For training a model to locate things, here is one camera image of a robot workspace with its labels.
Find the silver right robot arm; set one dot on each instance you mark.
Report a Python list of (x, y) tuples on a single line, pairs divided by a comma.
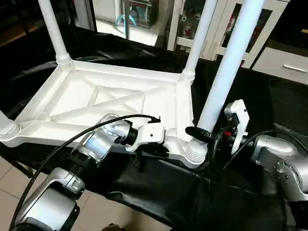
[(284, 163)]

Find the teal storage box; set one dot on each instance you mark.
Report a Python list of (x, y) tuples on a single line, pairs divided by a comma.
[(137, 12)]

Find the black metal stand leg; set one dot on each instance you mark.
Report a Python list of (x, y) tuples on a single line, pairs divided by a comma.
[(19, 168)]

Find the white glass-door cabinet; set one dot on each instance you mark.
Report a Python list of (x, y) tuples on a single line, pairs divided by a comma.
[(269, 29)]

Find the white drawer unit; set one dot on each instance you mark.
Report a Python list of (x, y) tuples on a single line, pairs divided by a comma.
[(284, 65)]

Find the white plastic table top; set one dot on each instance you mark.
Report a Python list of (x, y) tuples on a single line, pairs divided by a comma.
[(96, 96)]

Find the black work mat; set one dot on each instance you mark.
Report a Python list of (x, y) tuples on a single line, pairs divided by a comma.
[(159, 197)]

